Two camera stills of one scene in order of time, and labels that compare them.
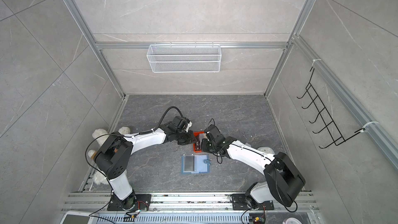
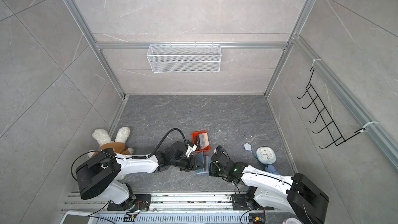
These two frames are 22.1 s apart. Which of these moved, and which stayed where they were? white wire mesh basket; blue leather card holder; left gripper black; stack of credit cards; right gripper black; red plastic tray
Moved: left gripper black; right gripper black
Stayed: blue leather card holder; white wire mesh basket; stack of credit cards; red plastic tray
